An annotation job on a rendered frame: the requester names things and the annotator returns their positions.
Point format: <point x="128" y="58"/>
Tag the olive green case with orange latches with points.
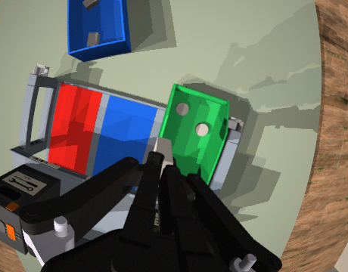
<point x="156" y="222"/>

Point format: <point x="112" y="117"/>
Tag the dark grey metal shelf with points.
<point x="86" y="130"/>

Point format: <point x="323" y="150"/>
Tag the blue bin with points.
<point x="109" y="18"/>

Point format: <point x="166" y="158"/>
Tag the green bin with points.
<point x="194" y="153"/>

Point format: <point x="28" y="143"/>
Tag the beige round disc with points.
<point x="201" y="129"/>
<point x="182" y="108"/>

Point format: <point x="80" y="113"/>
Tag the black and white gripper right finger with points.
<point x="222" y="233"/>

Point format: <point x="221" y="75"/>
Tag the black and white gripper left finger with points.
<point x="49" y="226"/>

